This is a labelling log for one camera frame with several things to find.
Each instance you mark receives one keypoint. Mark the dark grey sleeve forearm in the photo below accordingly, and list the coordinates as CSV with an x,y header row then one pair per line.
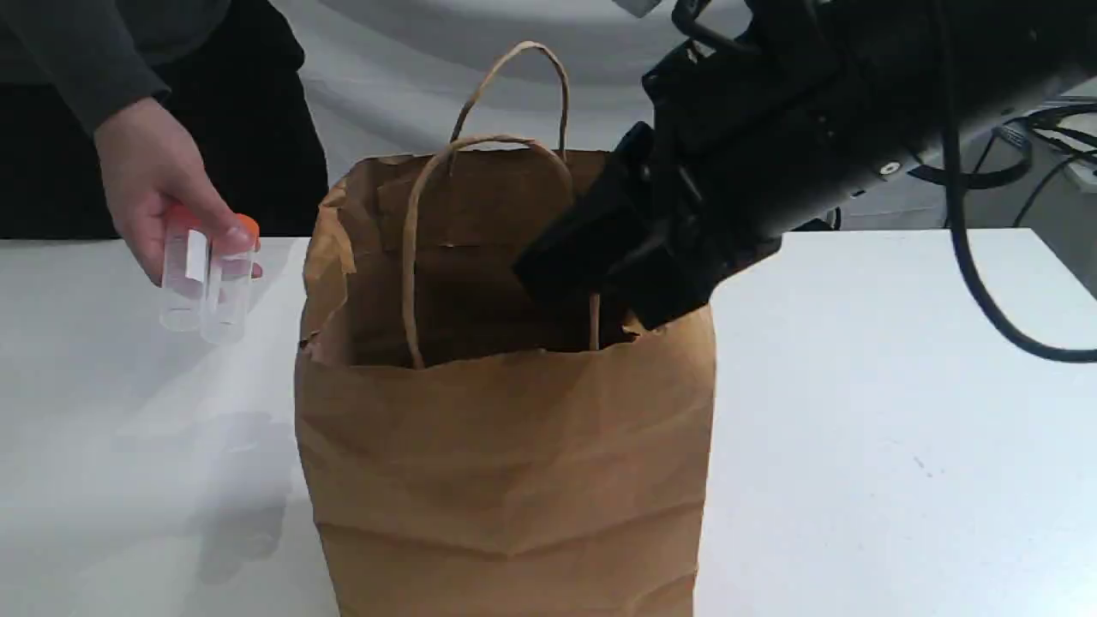
x,y
102,56

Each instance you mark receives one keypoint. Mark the clear tube with label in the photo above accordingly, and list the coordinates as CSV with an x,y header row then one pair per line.
x,y
184,271

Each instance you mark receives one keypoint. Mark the grey side cabinet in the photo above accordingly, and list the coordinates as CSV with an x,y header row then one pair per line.
x,y
1055,201

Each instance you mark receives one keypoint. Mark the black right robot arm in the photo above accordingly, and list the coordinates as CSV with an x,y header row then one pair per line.
x,y
990,59

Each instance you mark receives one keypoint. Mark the person's bare hand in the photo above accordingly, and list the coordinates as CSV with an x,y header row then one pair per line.
x,y
149,163

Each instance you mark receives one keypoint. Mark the black bag behind table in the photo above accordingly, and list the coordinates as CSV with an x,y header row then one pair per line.
x,y
831,221

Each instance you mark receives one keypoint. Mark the clear tube orange cap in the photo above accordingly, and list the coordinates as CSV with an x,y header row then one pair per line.
x,y
227,288

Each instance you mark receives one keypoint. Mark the brown paper bag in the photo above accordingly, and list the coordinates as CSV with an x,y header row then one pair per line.
x,y
466,452

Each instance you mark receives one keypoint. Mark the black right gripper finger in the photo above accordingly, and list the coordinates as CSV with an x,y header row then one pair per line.
x,y
601,244
668,276

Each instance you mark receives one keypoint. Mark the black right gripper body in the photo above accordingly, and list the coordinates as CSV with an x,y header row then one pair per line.
x,y
745,147

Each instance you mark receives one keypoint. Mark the person's black torso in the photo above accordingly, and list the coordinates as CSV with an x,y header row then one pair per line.
x,y
240,97

